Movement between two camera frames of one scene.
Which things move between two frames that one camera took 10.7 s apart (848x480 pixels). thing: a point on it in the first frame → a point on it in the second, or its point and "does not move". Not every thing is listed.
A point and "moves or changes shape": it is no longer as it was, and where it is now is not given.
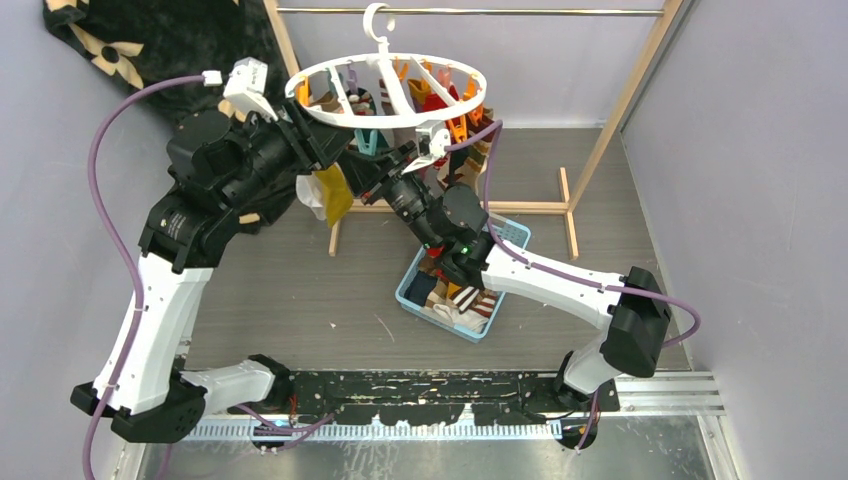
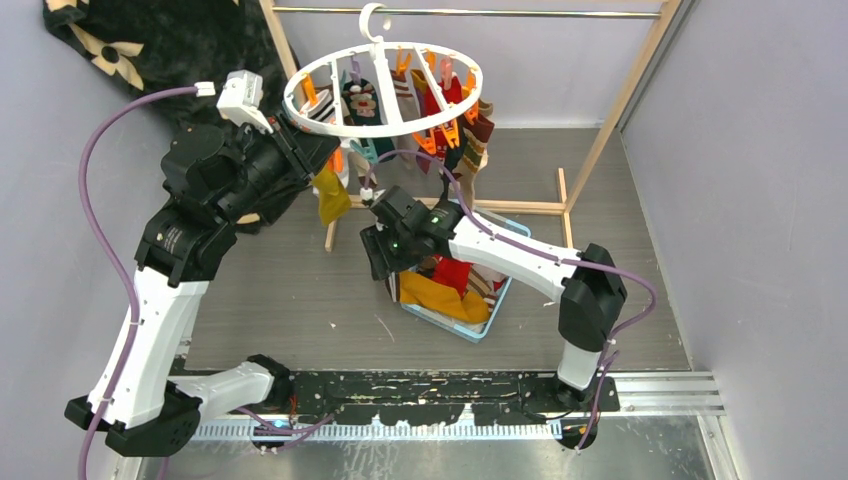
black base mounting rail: (436, 397) does not move
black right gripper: (363, 170) → (383, 263)
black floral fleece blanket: (142, 40) does not move
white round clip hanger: (397, 99) moves or changes shape
